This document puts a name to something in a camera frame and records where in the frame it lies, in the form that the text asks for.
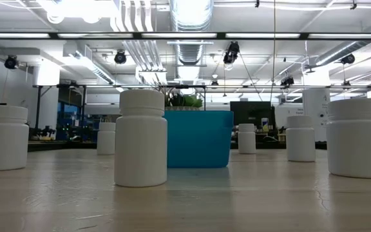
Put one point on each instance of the white plastic pill bottle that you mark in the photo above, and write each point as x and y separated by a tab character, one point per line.
246	140
354	145
3	141
106	140
300	141
140	145

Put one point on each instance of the teal plastic basket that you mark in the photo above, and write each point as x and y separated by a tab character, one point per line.
198	138

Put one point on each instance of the black ceiling spotlight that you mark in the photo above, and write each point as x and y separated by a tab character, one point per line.
347	59
231	53
287	81
10	62
120	57

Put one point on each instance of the white round column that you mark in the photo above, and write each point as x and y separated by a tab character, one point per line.
47	96
316	112

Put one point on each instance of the silver ventilation duct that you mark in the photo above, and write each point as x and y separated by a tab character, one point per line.
190	19

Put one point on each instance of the black aluminium table frame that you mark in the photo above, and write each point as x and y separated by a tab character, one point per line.
60	146

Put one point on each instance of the black background rig frame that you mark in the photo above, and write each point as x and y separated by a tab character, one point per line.
39	106

